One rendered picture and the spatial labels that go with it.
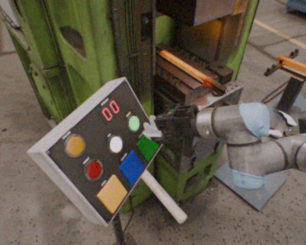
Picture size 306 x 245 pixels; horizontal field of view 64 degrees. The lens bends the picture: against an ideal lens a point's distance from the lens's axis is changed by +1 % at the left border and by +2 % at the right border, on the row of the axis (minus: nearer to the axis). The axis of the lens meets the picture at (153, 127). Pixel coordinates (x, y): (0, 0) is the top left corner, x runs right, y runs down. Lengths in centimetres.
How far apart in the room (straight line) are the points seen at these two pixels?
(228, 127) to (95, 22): 53
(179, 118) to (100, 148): 23
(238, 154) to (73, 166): 39
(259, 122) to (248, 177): 13
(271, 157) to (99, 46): 63
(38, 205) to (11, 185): 31
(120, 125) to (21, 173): 158
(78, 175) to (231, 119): 39
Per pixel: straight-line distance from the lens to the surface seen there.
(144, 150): 79
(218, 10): 100
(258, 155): 59
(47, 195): 201
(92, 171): 66
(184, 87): 111
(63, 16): 123
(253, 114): 55
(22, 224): 197
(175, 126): 65
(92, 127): 66
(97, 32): 87
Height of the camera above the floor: 162
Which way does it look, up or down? 45 degrees down
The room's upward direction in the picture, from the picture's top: straight up
